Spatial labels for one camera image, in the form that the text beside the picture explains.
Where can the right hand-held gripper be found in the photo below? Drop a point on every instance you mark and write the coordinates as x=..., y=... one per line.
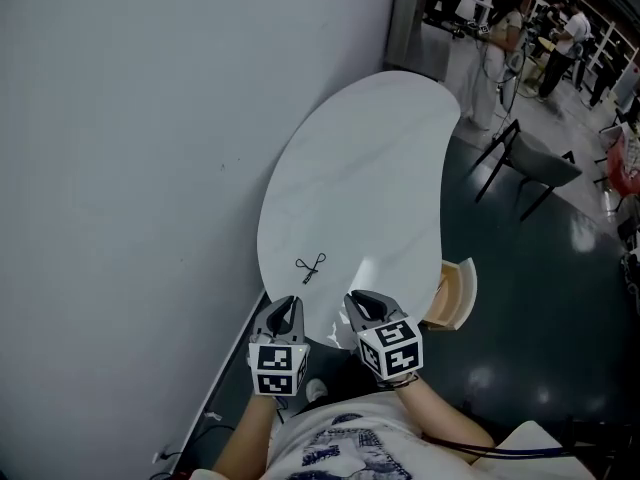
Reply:
x=392, y=350

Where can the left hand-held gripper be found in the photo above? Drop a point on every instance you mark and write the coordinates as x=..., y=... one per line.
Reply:
x=277, y=363

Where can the person's right forearm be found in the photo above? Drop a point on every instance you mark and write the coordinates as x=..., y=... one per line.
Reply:
x=440, y=418

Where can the person's left forearm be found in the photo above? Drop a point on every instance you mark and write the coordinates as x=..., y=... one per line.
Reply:
x=245, y=433

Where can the white marble table top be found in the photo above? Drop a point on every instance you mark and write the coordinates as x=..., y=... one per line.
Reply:
x=360, y=168

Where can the person's white shoe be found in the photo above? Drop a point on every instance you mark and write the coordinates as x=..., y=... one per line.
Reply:
x=316, y=389

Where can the black wrist band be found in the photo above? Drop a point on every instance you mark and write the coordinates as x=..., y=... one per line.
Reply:
x=400, y=382

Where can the white printed t-shirt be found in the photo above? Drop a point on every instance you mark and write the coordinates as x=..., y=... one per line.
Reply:
x=350, y=443

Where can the white cloth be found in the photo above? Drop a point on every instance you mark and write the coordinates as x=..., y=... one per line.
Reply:
x=535, y=455

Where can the grey chair with black legs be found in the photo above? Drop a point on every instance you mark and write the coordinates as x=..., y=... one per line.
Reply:
x=542, y=160

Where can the grey cabinet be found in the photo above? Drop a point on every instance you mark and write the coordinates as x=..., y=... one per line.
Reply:
x=415, y=23

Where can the red mesh basket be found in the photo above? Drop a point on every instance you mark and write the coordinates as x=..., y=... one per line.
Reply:
x=625, y=165

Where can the white shelving rack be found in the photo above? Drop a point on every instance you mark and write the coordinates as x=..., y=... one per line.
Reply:
x=600, y=23

